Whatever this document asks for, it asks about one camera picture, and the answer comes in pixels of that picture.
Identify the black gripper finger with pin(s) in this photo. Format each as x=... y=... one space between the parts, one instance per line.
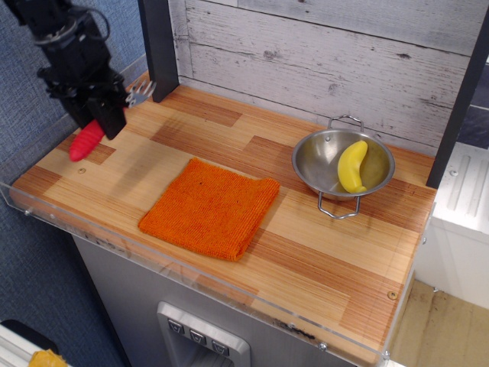
x=109 y=113
x=79 y=110

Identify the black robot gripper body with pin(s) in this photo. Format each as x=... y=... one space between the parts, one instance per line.
x=73 y=40

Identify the fork with red handle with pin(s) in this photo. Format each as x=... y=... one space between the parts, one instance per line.
x=90 y=136

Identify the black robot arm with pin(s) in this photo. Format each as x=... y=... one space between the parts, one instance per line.
x=29 y=11

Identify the orange folded towel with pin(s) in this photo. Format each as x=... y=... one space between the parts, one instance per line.
x=211 y=211

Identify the grey toy fridge cabinet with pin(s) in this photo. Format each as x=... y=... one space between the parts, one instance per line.
x=131 y=292

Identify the silver dispenser button panel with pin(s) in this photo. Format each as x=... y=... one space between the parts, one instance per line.
x=188 y=336

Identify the yellow toy banana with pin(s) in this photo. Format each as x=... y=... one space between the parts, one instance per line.
x=349 y=166

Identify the clear acrylic table guard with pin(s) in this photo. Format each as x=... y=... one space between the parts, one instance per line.
x=336 y=284

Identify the white toy sink unit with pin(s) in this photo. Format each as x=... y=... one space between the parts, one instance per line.
x=453 y=256

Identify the steel bowl with wire handles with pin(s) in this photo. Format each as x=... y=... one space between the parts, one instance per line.
x=315 y=160

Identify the dark vertical post right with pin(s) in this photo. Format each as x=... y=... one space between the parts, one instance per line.
x=465 y=95

